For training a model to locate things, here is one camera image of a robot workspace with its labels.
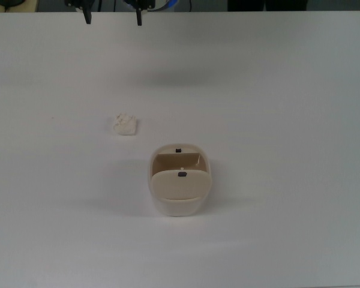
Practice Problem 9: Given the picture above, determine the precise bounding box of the white paper trash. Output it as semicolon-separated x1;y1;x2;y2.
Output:
111;112;139;136

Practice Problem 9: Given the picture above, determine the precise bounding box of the cream swing lid of bin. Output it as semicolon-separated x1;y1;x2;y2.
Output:
149;169;214;201

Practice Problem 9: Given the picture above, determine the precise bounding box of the small cream bin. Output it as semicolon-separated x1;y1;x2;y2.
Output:
148;143;214;217

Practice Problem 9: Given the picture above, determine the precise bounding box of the pale wooden desk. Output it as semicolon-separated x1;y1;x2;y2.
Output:
0;0;38;13

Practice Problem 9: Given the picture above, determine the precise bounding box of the black object on desk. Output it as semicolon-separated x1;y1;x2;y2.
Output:
0;0;26;8

